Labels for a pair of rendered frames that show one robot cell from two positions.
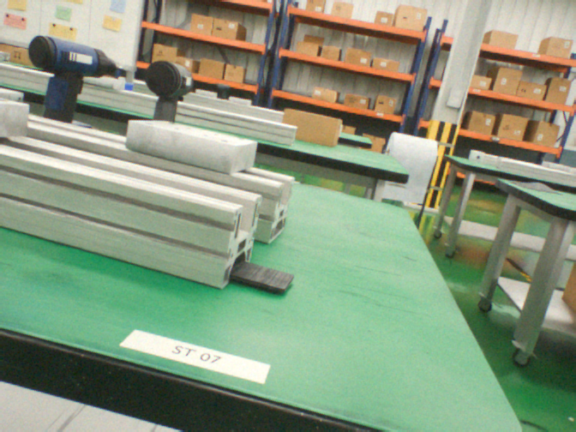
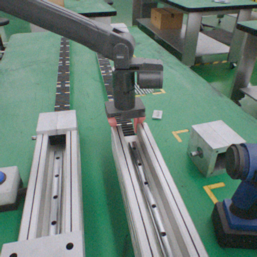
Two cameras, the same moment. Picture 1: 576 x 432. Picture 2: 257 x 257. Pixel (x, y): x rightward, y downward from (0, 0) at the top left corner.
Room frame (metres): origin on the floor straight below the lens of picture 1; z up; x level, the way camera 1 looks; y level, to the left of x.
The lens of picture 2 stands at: (0.63, 0.28, 1.24)
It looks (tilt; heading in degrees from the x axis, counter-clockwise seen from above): 35 degrees down; 69
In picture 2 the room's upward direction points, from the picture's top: straight up
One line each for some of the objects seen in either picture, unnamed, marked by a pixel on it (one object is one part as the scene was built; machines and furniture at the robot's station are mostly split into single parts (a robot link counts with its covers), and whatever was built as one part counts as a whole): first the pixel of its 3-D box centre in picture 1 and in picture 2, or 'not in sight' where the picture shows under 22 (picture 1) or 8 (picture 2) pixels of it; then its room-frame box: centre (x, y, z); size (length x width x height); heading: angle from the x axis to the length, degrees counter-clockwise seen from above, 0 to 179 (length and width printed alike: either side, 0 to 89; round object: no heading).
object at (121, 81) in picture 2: not in sight; (125, 77); (0.84, 0.82, 0.99); 0.07 x 0.06 x 0.07; 154
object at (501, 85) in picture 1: (489, 111); not in sight; (10.13, -3.59, 1.55); 2.83 x 0.98 x 3.10; 84
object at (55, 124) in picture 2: not in sight; (55, 134); (0.64, 0.87, 0.83); 0.12 x 0.09 x 0.10; 170
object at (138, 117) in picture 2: not in sight; (130, 120); (0.85, 0.83, 0.86); 0.07 x 0.07 x 0.09; 82
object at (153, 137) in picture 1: (193, 153); not in sight; (0.72, 0.15, 0.87); 0.16 x 0.11 x 0.07; 80
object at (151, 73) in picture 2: not in sight; (139, 64); (0.87, 0.81, 1.02); 0.12 x 0.09 x 0.12; 154
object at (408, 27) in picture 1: (343, 81); not in sight; (10.43, -0.60, 1.59); 2.83 x 0.98 x 3.17; 84
